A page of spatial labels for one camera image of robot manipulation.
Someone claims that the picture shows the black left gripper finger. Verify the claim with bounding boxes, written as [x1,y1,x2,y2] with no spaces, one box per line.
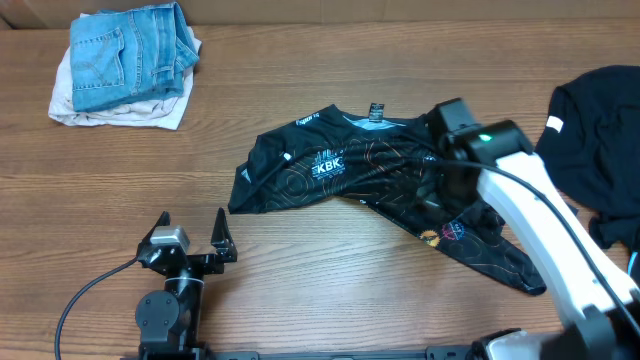
[210,207,237,262]
[138,211,171,250]

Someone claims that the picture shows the black patterned sports jersey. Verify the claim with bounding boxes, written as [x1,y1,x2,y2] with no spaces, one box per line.
[228,105,546,295]

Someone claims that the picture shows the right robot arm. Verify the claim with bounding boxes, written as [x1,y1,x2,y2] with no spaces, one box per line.
[427,98,639,360]

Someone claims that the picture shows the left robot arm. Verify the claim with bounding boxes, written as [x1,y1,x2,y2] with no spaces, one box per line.
[135,208,237,360]

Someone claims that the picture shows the black garment pile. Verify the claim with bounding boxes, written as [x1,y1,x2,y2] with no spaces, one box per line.
[535,65,639,251]

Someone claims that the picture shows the folded blue denim jeans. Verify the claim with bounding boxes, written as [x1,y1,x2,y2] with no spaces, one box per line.
[70,2,199,112]

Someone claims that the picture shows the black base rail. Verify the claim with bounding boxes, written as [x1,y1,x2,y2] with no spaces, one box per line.
[123,345,474,360]

